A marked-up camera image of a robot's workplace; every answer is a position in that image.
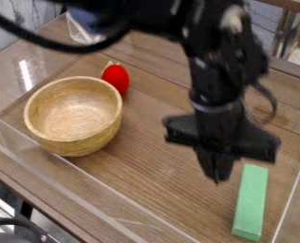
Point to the brown wooden bowl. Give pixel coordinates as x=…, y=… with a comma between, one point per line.
x=72, y=115

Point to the black table frame leg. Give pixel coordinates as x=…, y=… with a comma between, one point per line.
x=30, y=230

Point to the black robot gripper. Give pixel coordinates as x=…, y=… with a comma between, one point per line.
x=225, y=133

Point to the clear acrylic corner bracket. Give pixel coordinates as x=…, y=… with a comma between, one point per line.
x=79, y=35

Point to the red toy strawberry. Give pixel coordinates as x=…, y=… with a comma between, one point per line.
x=115, y=75

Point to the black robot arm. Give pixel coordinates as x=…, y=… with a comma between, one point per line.
x=226, y=64

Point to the clear acrylic front barrier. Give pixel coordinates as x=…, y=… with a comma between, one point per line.
x=90, y=209

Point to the metal table leg background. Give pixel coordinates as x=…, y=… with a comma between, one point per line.
x=286, y=37

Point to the green rectangular stick block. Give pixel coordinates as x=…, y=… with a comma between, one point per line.
x=250, y=203

